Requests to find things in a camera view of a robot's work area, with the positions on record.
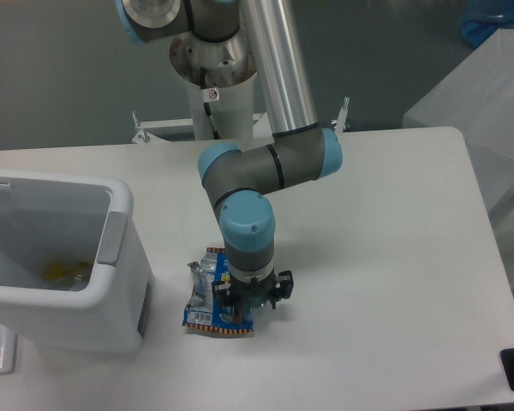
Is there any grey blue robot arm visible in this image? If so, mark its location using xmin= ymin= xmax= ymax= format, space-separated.
xmin=117 ymin=1 xmax=343 ymax=316

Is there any white covered side table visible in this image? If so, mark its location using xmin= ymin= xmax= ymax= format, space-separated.
xmin=403 ymin=29 xmax=514 ymax=295

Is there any crushed clear plastic bottle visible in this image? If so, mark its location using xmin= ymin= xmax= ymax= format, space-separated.
xmin=236 ymin=296 xmax=273 ymax=321

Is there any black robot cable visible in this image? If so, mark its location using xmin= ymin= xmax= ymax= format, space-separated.
xmin=199 ymin=67 xmax=221 ymax=140

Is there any blue snack wrapper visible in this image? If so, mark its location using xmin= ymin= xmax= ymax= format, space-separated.
xmin=182 ymin=247 xmax=254 ymax=337

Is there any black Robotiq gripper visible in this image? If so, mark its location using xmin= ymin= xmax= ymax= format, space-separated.
xmin=212 ymin=271 xmax=294 ymax=320

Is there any blue water jug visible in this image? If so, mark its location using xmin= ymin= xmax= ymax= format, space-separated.
xmin=459 ymin=1 xmax=514 ymax=49

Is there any white trash can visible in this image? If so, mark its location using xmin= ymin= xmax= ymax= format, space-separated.
xmin=0 ymin=169 xmax=154 ymax=354

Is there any yellow trash in bin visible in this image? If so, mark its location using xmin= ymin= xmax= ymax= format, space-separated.
xmin=43 ymin=261 xmax=93 ymax=283

